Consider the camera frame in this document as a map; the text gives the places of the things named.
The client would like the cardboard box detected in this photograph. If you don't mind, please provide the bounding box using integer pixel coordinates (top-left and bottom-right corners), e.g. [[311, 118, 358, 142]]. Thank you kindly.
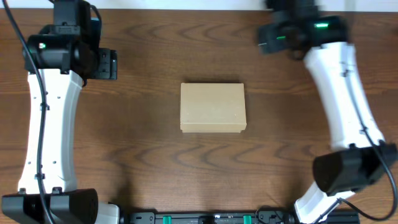
[[180, 83, 247, 133]]

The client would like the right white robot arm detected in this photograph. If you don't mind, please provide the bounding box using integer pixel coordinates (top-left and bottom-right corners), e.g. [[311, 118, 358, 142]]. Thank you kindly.
[[258, 0, 397, 223]]

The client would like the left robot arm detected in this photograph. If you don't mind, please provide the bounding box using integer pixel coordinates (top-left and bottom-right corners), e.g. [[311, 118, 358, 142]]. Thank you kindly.
[[1, 0, 127, 224]]

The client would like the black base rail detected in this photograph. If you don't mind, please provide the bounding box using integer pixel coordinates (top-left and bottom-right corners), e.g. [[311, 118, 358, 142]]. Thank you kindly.
[[124, 208, 361, 224]]

